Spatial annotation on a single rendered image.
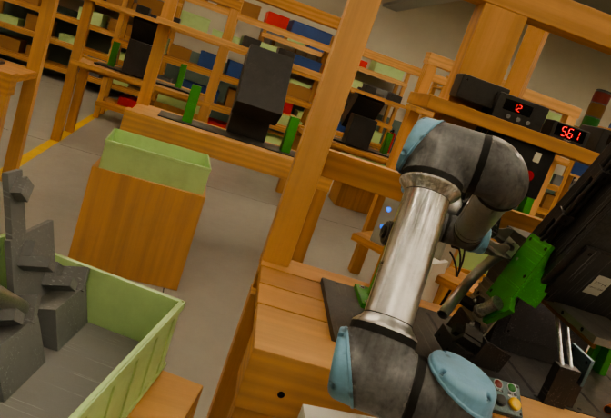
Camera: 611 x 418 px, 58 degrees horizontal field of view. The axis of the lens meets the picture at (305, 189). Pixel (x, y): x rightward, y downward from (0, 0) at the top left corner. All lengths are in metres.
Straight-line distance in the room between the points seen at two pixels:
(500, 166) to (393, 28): 10.84
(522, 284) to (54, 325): 1.10
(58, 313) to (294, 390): 0.51
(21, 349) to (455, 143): 0.82
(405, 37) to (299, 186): 10.28
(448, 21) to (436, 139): 11.25
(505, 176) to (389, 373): 0.40
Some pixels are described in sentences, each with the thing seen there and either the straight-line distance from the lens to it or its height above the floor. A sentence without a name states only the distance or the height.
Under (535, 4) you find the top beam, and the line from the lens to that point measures 1.86.
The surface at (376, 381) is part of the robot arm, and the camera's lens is 0.91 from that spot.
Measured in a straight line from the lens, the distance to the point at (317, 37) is 8.30.
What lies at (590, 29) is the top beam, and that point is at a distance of 1.93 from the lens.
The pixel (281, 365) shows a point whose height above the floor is 0.88.
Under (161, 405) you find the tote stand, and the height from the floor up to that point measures 0.79.
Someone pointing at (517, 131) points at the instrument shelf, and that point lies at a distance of 1.72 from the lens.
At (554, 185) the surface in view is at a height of 1.12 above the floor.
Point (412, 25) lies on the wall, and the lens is 11.95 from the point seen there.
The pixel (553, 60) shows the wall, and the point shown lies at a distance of 13.42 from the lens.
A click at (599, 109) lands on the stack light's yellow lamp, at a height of 1.67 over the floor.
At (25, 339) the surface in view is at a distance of 1.07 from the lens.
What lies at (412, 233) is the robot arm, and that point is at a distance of 0.97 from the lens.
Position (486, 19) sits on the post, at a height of 1.80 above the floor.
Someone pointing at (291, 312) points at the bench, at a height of 0.88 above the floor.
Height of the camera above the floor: 1.47
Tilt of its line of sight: 11 degrees down
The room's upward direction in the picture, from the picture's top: 19 degrees clockwise
